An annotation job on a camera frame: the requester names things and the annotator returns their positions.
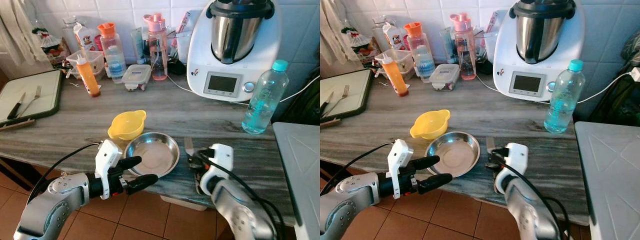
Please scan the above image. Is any black bag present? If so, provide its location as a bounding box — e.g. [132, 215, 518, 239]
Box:
[590, 75, 640, 126]
[272, 65, 321, 126]

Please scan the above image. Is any clear bottle orange cap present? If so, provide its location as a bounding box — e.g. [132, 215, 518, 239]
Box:
[404, 22, 436, 83]
[97, 22, 128, 84]

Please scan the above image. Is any pink drinking bottle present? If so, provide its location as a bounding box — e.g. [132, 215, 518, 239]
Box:
[450, 13, 477, 81]
[143, 13, 169, 81]

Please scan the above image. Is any clear water bottle teal cap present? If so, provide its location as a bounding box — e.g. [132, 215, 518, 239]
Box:
[543, 59, 585, 134]
[241, 59, 290, 135]

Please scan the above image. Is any pink white packet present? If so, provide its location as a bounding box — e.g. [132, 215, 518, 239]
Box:
[484, 10, 501, 33]
[175, 10, 193, 36]

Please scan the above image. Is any clear glass jar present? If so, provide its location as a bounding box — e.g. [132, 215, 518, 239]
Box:
[371, 15, 393, 51]
[62, 16, 83, 53]

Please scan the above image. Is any white plastic storage box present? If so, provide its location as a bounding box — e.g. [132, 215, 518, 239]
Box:
[160, 195, 208, 211]

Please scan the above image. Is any white kitchen machine cable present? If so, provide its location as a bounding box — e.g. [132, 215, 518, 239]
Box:
[165, 74, 251, 104]
[472, 74, 551, 104]

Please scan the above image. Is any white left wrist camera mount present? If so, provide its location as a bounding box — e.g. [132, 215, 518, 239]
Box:
[387, 139, 415, 200]
[95, 139, 123, 200]

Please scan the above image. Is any white milk carton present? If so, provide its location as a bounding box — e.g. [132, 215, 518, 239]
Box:
[382, 22, 408, 51]
[73, 22, 101, 52]

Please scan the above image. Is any grey patterned fabric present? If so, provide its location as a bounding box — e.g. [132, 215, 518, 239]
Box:
[620, 30, 640, 71]

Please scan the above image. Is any clear measuring jug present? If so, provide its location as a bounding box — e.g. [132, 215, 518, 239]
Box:
[475, 30, 498, 63]
[167, 30, 193, 65]

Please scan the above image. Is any dark wooden table leg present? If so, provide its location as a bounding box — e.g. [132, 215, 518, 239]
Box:
[0, 157, 36, 191]

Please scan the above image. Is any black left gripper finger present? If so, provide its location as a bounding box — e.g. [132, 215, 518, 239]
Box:
[126, 173, 159, 196]
[120, 156, 143, 172]
[419, 173, 454, 195]
[413, 155, 441, 172]

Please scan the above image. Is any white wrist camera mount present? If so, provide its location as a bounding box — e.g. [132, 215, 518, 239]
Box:
[387, 139, 415, 200]
[206, 143, 234, 196]
[95, 139, 123, 200]
[500, 142, 529, 193]

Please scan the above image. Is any white kitchen machine steel jug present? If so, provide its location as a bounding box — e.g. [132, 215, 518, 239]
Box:
[186, 0, 282, 103]
[492, 0, 586, 103]

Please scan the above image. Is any white folding table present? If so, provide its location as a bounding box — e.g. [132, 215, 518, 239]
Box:
[574, 121, 640, 240]
[272, 121, 321, 240]

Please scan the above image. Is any white tray dark rim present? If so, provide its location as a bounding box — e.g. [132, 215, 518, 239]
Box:
[320, 68, 373, 124]
[0, 69, 64, 127]

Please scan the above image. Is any white adapter cable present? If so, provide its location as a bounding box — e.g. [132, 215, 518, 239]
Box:
[280, 75, 321, 103]
[575, 72, 636, 103]

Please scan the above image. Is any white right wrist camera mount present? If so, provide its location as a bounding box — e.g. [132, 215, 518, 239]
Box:
[500, 142, 529, 193]
[206, 143, 234, 196]

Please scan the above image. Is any small clear lidded food container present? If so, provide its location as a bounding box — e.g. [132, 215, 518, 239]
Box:
[122, 64, 152, 92]
[429, 63, 460, 92]

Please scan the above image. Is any large clear plastic container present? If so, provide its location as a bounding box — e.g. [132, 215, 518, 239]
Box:
[374, 50, 413, 80]
[66, 50, 106, 81]

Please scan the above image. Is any yellow plastic bowl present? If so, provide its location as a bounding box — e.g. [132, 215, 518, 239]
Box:
[410, 109, 449, 140]
[108, 110, 147, 141]

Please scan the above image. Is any round steel plate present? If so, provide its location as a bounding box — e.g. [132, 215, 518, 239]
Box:
[425, 131, 481, 178]
[123, 132, 180, 179]

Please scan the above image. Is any bluish clear package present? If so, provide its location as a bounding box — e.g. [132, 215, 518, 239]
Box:
[131, 27, 150, 65]
[439, 27, 457, 63]

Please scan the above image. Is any clear bag of food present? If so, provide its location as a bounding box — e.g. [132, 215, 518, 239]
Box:
[32, 27, 71, 66]
[342, 27, 381, 65]

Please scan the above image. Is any orange sauce squeeze bottle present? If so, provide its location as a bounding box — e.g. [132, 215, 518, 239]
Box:
[381, 52, 410, 97]
[76, 51, 102, 98]

